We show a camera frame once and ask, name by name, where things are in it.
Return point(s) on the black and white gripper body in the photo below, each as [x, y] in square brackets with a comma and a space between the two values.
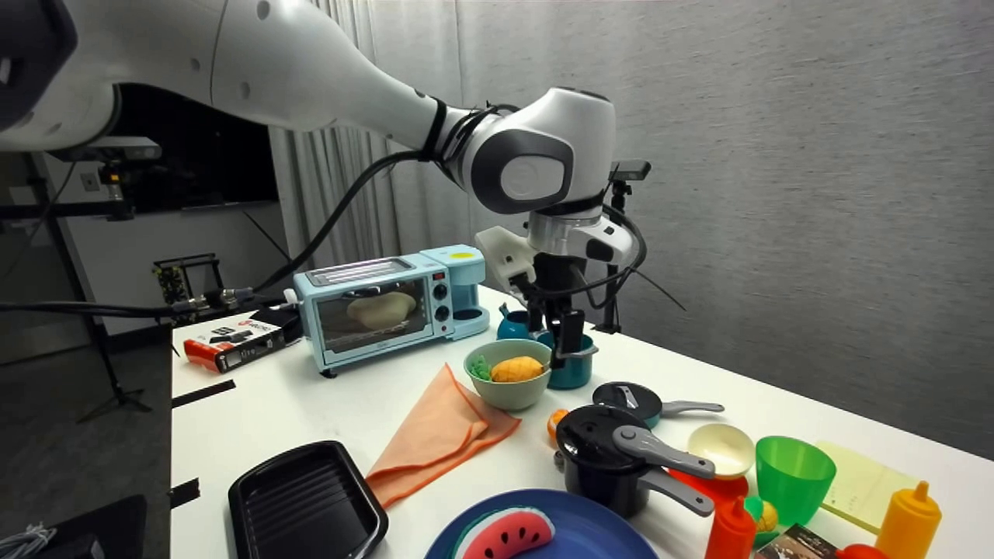
[560, 280]

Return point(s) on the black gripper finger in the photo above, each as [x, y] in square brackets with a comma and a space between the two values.
[537, 318]
[569, 331]

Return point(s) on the orange towel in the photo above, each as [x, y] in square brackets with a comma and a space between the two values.
[443, 429]

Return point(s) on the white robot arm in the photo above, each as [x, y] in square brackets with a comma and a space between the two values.
[287, 63]

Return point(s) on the dark teal mug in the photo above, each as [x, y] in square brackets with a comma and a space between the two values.
[512, 325]

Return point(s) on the teal cup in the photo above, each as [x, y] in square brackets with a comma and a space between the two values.
[572, 368]

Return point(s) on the orange toy fruit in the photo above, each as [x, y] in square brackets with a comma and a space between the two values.
[515, 368]

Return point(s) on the green bowl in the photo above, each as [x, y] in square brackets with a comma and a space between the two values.
[508, 394]

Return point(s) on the small black frying pan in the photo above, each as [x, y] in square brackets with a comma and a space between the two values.
[647, 405]

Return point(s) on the black toy pot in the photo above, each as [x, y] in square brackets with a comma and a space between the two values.
[615, 461]

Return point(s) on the light blue toaster oven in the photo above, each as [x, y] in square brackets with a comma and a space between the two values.
[383, 305]

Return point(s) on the cream small bowl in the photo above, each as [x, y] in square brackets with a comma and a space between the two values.
[725, 445]

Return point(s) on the blue plate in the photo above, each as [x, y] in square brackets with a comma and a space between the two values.
[582, 529]

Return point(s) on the toy watermelon slice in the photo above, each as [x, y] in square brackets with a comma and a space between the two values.
[508, 536]

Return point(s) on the red squeeze bottle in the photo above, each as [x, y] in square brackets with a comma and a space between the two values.
[730, 532]

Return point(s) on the green plastic cup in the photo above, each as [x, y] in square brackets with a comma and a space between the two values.
[793, 477]

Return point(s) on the black rectangular grill tray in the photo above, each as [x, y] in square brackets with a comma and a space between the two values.
[304, 503]

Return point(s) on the orange and black box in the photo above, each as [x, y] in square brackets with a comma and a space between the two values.
[241, 344]

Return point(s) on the yellow squeeze bottle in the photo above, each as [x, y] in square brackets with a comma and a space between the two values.
[912, 524]

